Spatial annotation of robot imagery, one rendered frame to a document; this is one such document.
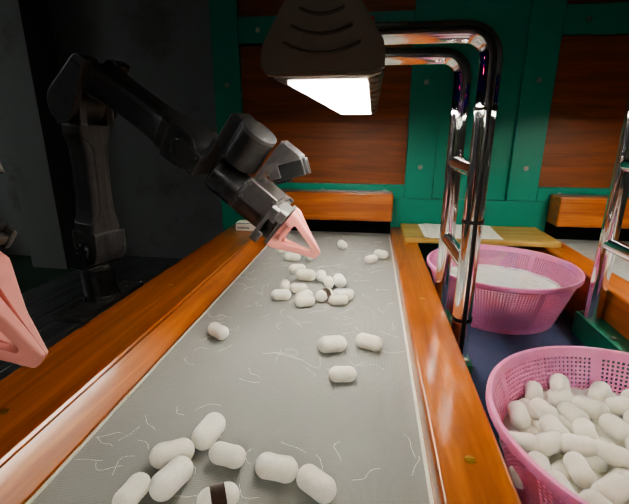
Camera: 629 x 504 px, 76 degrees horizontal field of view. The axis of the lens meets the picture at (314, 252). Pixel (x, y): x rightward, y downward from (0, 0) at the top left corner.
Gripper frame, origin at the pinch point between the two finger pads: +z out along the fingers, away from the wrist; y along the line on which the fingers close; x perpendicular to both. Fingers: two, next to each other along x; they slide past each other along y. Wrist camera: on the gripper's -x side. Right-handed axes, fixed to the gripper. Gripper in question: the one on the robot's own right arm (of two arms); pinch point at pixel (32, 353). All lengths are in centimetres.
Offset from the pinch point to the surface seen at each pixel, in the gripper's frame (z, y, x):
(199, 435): 13.6, 4.7, 1.6
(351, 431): 24.5, 9.1, -5.1
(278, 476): 19.7, 2.1, -2.7
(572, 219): 57, 78, -41
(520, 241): 48, 68, -29
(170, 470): 13.0, 0.7, 1.8
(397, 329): 28.7, 30.1, -8.5
